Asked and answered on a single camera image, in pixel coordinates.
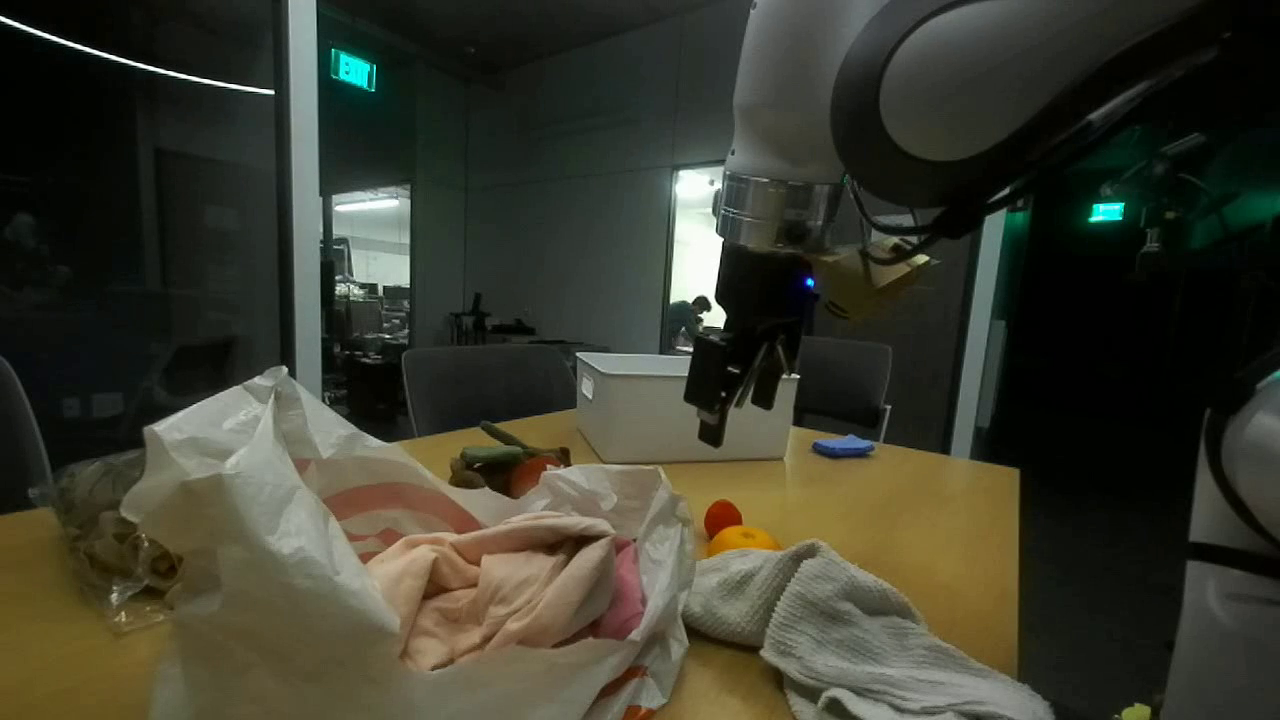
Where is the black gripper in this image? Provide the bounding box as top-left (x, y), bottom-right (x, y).
top-left (683, 243), bottom-right (821, 451)

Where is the grey office chair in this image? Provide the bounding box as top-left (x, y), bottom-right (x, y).
top-left (0, 357), bottom-right (55, 516)
top-left (793, 332), bottom-right (898, 444)
top-left (397, 341), bottom-right (581, 441)

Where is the white storage box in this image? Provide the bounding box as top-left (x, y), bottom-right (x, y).
top-left (573, 350), bottom-right (799, 467)

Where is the small blue object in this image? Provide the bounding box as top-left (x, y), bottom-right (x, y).
top-left (812, 434), bottom-right (879, 463)

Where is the orange small ball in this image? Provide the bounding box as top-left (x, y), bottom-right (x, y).
top-left (701, 495), bottom-right (780, 562)

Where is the pink cloth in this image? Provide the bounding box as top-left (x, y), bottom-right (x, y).
top-left (593, 535), bottom-right (651, 644)

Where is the grey towel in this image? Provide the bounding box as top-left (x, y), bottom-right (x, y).
top-left (679, 535), bottom-right (1055, 720)

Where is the pale cream cloth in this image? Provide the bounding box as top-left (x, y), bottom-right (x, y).
top-left (364, 514), bottom-right (621, 675)

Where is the white pillar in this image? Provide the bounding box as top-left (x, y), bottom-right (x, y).
top-left (280, 0), bottom-right (330, 400)

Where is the white plastic bag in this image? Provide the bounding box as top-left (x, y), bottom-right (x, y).
top-left (122, 365), bottom-right (701, 720)

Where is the clear bag with brown contents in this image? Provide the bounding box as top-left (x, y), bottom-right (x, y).
top-left (33, 449), bottom-right (186, 632)

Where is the ceiling light strip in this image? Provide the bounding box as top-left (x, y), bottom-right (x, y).
top-left (0, 14), bottom-right (280, 100)

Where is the white door frame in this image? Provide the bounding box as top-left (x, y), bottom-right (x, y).
top-left (949, 204), bottom-right (1012, 459)

